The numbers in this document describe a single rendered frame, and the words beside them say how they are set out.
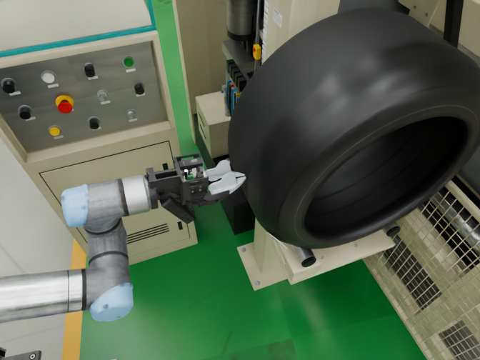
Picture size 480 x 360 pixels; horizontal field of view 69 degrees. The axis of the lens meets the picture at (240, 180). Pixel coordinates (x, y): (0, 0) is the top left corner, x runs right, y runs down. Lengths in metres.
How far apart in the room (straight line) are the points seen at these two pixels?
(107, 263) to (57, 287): 0.09
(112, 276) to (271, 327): 1.28
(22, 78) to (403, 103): 1.04
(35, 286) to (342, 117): 0.59
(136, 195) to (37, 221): 1.80
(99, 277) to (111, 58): 0.73
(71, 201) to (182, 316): 1.31
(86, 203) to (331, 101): 0.47
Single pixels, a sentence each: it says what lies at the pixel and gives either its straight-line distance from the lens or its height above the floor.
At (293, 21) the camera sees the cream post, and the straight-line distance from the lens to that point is 0.90.
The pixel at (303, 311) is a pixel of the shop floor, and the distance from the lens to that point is 1.92.
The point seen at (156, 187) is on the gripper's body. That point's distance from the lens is 0.69.
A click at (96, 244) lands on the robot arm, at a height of 1.19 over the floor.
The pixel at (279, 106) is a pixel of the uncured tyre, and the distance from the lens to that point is 0.68.
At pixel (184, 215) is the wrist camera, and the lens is 0.77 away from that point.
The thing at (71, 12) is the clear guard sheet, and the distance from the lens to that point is 1.13.
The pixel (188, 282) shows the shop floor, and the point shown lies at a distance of 1.97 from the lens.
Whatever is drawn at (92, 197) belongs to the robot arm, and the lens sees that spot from 0.69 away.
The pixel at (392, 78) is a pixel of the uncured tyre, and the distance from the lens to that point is 0.65.
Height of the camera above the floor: 1.80
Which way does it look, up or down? 51 degrees down
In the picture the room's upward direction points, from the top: straight up
